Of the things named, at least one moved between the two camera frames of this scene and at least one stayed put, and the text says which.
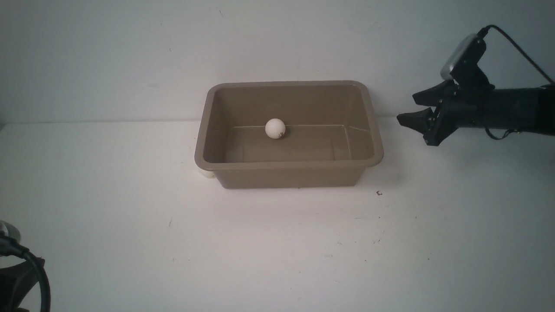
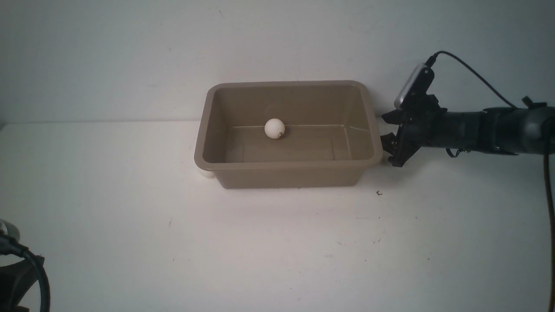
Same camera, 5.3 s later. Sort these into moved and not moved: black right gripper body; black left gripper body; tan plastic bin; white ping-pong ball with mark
Moved: black right gripper body
Not moved: white ping-pong ball with mark; black left gripper body; tan plastic bin
